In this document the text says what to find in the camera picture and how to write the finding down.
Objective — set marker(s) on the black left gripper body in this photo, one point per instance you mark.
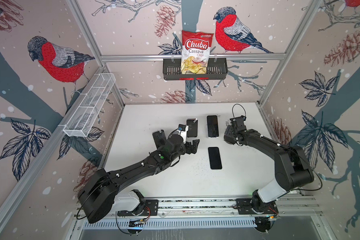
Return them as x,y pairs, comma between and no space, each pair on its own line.
187,148

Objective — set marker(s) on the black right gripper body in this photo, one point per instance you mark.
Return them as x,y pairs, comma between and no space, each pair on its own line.
229,132

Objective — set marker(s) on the silver-edged black phone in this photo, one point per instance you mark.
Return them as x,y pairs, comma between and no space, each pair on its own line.
212,126

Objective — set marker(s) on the purple-edged black phone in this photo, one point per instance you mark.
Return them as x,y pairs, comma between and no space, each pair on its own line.
193,128

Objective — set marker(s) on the green-edged black phone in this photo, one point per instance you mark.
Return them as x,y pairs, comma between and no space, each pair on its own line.
215,158

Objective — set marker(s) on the blue-edged phone with sticker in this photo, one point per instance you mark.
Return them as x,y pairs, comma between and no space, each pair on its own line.
159,138

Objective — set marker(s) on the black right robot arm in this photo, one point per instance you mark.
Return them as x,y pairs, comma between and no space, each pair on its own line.
292,169

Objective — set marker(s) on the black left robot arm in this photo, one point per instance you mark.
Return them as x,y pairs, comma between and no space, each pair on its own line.
98,195

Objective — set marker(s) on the Chuba cassava chips bag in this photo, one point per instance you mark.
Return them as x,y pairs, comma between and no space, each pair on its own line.
196,49

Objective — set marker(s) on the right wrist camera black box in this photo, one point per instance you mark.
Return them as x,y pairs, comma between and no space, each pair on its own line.
238,123

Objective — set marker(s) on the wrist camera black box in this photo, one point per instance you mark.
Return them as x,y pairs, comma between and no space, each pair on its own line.
183,128
238,123

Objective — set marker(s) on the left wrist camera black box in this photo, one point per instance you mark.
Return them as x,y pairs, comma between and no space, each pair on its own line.
183,128

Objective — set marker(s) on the black wall basket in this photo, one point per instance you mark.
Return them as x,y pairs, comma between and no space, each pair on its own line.
217,69

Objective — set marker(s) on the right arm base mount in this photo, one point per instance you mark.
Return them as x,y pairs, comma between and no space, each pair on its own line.
249,206

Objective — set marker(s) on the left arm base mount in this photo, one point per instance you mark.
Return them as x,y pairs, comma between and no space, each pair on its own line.
134,204

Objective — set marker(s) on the white wire wall basket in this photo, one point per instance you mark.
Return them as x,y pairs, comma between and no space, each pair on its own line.
87,112

